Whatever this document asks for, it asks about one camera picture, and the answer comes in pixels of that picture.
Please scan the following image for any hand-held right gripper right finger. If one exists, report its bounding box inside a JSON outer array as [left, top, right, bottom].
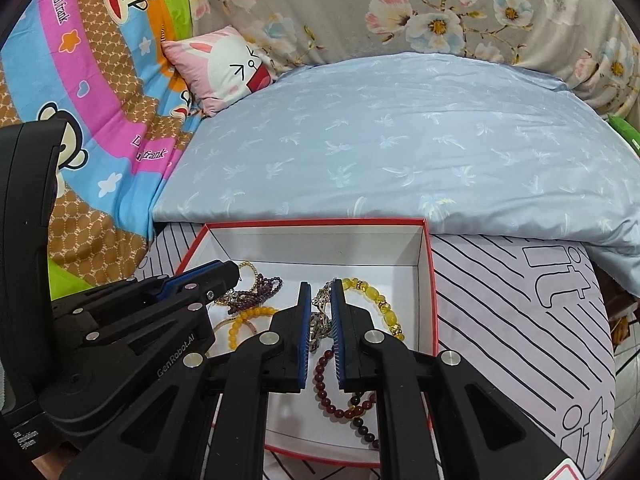
[[329, 280, 576, 480]]

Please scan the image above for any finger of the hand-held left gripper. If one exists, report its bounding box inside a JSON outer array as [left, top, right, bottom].
[[55, 259, 240, 392], [50, 274, 176, 328]]

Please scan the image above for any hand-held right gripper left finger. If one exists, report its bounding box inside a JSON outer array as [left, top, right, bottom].
[[60, 281, 313, 480]]

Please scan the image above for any silver wristwatch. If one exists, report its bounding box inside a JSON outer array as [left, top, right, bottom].
[[309, 280, 335, 356]]

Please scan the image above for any silver butterfly charm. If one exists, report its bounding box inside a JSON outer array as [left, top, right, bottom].
[[215, 287, 251, 313]]

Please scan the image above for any dark red bead bracelet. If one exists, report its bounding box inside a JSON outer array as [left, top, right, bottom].
[[312, 350, 378, 418]]

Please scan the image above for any opaque yellow bead bracelet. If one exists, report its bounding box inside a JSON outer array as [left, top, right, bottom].
[[212, 305, 278, 358]]

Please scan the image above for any dark purple bead necklace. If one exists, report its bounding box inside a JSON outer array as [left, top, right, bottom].
[[235, 275, 285, 306]]

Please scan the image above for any translucent yellow bead bracelet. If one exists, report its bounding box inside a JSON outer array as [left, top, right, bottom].
[[341, 276, 406, 343]]

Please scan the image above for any red cardboard box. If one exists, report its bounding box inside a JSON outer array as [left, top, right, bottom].
[[172, 217, 441, 471]]

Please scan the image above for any garnet bracelet with gold charm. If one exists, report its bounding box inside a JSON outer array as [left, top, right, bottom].
[[347, 392, 382, 448]]

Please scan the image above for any colourful cartoon monkey blanket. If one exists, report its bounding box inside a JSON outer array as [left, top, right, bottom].
[[0, 0, 201, 291]]

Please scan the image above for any light blue quilt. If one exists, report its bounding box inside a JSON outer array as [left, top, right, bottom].
[[150, 52, 640, 296]]

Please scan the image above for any pink rabbit pillow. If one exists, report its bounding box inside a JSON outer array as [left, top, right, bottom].
[[161, 25, 278, 116]]

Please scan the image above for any green plush item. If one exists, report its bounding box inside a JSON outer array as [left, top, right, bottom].
[[607, 115, 640, 153]]

